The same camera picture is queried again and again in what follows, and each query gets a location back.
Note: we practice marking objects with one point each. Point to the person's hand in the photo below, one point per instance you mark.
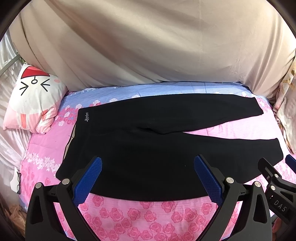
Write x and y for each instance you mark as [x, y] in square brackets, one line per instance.
[276, 225]

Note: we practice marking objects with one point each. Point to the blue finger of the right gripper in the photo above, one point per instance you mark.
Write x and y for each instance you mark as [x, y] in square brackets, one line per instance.
[291, 162]
[267, 170]

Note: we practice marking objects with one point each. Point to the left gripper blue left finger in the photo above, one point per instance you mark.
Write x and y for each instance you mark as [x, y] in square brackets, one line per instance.
[42, 221]

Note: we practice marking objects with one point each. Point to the floral cream blanket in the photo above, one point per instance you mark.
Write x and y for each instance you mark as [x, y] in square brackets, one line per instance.
[284, 107]

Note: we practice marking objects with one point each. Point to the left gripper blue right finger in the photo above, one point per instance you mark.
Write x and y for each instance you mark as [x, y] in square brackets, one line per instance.
[253, 221]

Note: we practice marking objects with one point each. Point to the white satin curtain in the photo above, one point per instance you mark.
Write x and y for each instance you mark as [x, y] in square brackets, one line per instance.
[14, 140]

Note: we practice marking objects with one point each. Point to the white cat face pillow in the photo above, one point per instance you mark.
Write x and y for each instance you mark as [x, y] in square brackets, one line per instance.
[36, 99]

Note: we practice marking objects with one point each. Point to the black pants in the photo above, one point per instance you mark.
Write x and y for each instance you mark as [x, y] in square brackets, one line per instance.
[148, 145]

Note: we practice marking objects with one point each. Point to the beige curtain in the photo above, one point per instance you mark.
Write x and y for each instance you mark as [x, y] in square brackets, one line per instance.
[121, 43]

